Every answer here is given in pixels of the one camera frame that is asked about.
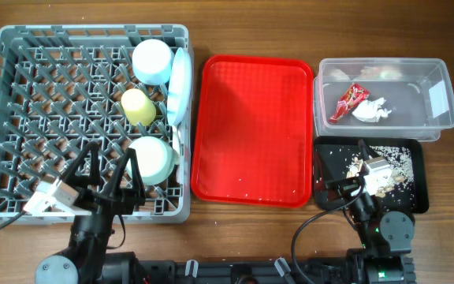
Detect grey dishwasher rack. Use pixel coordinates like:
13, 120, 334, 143
0, 24, 193, 225

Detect green bowl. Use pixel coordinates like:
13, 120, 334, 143
128, 136, 174, 185

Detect black tray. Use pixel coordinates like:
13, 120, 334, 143
313, 136, 430, 214

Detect red plastic tray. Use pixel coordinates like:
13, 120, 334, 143
191, 54, 314, 208

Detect clear plastic bin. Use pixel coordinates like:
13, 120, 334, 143
314, 58, 454, 141

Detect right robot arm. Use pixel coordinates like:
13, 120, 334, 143
304, 136, 429, 283

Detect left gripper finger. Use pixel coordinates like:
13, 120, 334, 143
106, 148, 144, 197
60, 142, 101, 188

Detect white tissue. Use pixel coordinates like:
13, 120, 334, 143
352, 97, 392, 123

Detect light blue plate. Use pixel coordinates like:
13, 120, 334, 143
167, 48, 192, 126

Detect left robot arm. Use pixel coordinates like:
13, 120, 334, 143
24, 142, 148, 283

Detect spilled rice pile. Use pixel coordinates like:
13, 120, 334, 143
346, 146, 414, 198

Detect red strawberry snack wrapper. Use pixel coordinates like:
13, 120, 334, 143
329, 83, 370, 124

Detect light blue bowl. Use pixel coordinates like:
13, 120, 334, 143
132, 39, 174, 86

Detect white plastic spoon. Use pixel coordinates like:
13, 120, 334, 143
172, 125, 182, 166

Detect yellow plastic cup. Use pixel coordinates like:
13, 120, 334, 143
121, 88, 157, 126

